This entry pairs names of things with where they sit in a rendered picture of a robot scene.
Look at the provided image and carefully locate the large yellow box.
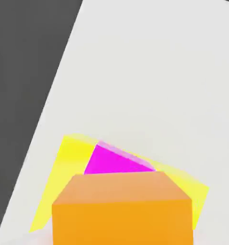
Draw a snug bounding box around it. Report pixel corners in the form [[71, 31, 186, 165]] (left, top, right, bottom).
[[28, 133, 210, 234]]

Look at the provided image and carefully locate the small orange cube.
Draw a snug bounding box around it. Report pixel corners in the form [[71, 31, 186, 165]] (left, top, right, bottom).
[[51, 171, 194, 245]]

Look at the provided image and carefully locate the small magenta cube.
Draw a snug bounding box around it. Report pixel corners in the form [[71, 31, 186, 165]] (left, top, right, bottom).
[[83, 141, 157, 175]]

